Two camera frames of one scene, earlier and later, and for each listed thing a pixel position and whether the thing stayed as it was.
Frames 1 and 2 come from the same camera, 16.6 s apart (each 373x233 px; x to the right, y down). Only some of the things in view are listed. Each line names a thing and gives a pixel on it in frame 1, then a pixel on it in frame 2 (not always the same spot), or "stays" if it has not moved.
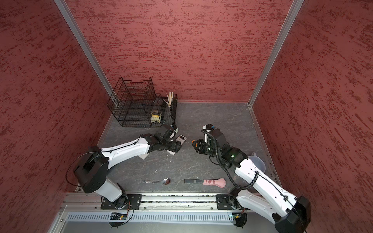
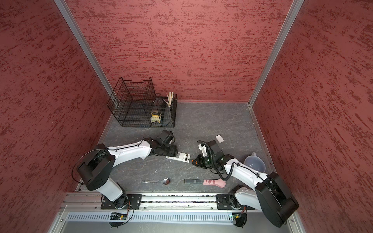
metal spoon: x=166 y=181 stays
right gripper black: x=200 y=148 → x=199 y=158
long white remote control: x=180 y=138 → x=182 y=157
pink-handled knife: x=220 y=182 stays
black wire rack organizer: x=134 y=104 stays
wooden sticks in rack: x=169 y=98 stays
